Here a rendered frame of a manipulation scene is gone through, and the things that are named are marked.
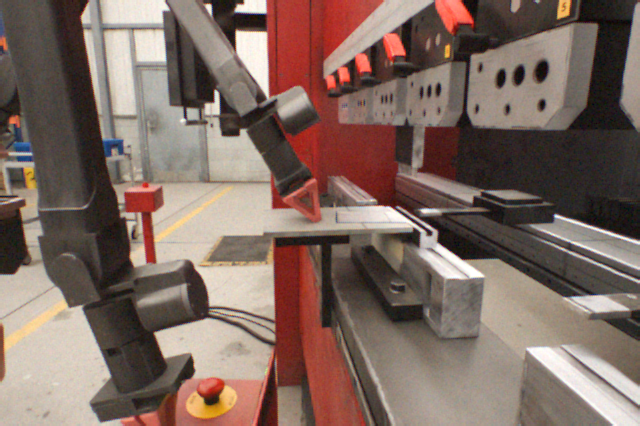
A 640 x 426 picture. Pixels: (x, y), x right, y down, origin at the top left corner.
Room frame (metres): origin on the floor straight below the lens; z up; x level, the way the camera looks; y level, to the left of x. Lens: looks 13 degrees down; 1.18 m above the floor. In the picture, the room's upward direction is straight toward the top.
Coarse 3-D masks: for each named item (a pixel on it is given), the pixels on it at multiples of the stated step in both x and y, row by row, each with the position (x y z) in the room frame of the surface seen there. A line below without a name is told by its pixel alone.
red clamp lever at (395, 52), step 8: (384, 40) 0.67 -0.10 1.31; (392, 40) 0.65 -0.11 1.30; (392, 48) 0.64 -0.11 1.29; (400, 48) 0.64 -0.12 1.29; (392, 56) 0.63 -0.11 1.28; (400, 56) 0.63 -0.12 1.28; (392, 64) 0.61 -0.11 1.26; (400, 64) 0.60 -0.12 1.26; (408, 64) 0.61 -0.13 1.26; (392, 72) 0.61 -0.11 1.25; (400, 72) 0.60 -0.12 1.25; (408, 72) 0.61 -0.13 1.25; (416, 72) 0.61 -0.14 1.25
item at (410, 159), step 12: (396, 132) 0.81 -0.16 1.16; (408, 132) 0.74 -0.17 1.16; (420, 132) 0.72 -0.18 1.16; (396, 144) 0.81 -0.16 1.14; (408, 144) 0.74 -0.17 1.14; (420, 144) 0.72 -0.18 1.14; (396, 156) 0.80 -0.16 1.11; (408, 156) 0.74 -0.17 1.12; (420, 156) 0.72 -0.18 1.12; (408, 168) 0.76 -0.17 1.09
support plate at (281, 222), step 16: (320, 208) 0.83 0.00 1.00; (336, 208) 0.83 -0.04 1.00; (352, 208) 0.83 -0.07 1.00; (368, 208) 0.83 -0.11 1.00; (384, 208) 0.83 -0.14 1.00; (272, 224) 0.69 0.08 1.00; (288, 224) 0.69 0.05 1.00; (304, 224) 0.69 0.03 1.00; (320, 224) 0.69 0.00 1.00; (336, 224) 0.69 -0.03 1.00; (352, 224) 0.69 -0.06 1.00; (368, 224) 0.69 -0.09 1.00; (384, 224) 0.69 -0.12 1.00; (400, 224) 0.69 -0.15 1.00
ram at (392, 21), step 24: (336, 0) 1.34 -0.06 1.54; (360, 0) 1.02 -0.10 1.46; (384, 0) 0.82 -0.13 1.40; (408, 0) 0.69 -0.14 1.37; (432, 0) 0.59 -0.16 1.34; (336, 24) 1.33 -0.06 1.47; (360, 24) 1.01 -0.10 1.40; (384, 24) 0.82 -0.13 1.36; (360, 48) 1.01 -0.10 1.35; (336, 72) 1.40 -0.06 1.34
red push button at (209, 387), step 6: (210, 378) 0.52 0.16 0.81; (216, 378) 0.52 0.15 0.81; (198, 384) 0.51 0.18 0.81; (204, 384) 0.51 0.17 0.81; (210, 384) 0.50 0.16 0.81; (216, 384) 0.51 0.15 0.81; (222, 384) 0.51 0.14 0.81; (198, 390) 0.50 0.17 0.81; (204, 390) 0.49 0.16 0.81; (210, 390) 0.49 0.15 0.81; (216, 390) 0.49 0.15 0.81; (222, 390) 0.50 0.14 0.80; (204, 396) 0.49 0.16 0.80; (210, 396) 0.49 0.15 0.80; (216, 396) 0.50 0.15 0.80; (210, 402) 0.50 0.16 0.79; (216, 402) 0.50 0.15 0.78
